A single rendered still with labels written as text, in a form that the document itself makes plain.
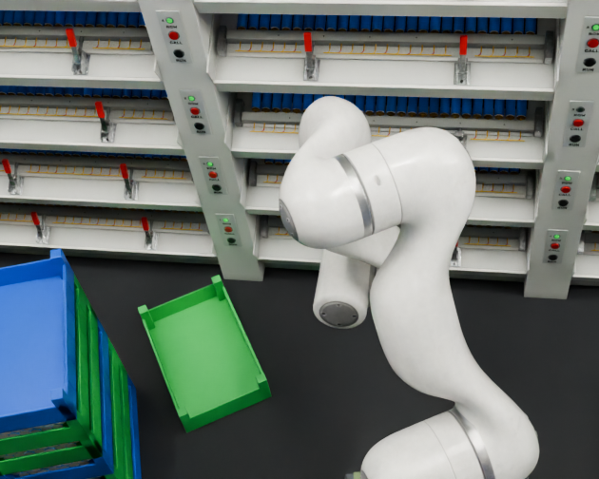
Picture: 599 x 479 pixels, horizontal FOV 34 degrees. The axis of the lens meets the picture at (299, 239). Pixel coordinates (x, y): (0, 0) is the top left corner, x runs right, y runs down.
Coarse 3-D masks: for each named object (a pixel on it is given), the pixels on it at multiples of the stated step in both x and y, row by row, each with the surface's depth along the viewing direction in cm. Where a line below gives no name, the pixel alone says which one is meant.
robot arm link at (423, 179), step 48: (384, 144) 112; (432, 144) 111; (384, 192) 109; (432, 192) 111; (432, 240) 113; (384, 288) 116; (432, 288) 114; (384, 336) 118; (432, 336) 116; (432, 384) 119; (480, 384) 121; (480, 432) 123; (528, 432) 124
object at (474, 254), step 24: (264, 216) 226; (264, 240) 227; (288, 240) 226; (480, 240) 220; (504, 240) 219; (528, 240) 215; (312, 264) 228; (456, 264) 219; (480, 264) 219; (504, 264) 218; (528, 264) 212
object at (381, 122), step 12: (252, 120) 193; (264, 120) 193; (276, 120) 193; (288, 120) 192; (372, 120) 190; (384, 120) 189; (396, 120) 189; (408, 120) 189; (420, 120) 188; (432, 120) 188; (444, 120) 188; (456, 120) 187; (468, 120) 187; (480, 120) 186; (492, 120) 186; (504, 120) 186; (276, 132) 194; (288, 132) 193; (528, 132) 186
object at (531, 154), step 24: (240, 96) 197; (240, 120) 193; (528, 120) 188; (240, 144) 195; (264, 144) 194; (288, 144) 194; (480, 144) 188; (504, 144) 187; (528, 144) 187; (528, 168) 190
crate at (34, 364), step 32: (64, 256) 177; (0, 288) 182; (32, 288) 181; (64, 288) 174; (0, 320) 177; (32, 320) 177; (64, 320) 170; (0, 352) 174; (32, 352) 173; (64, 352) 166; (0, 384) 170; (32, 384) 169; (64, 384) 169; (0, 416) 160; (32, 416) 162; (64, 416) 164
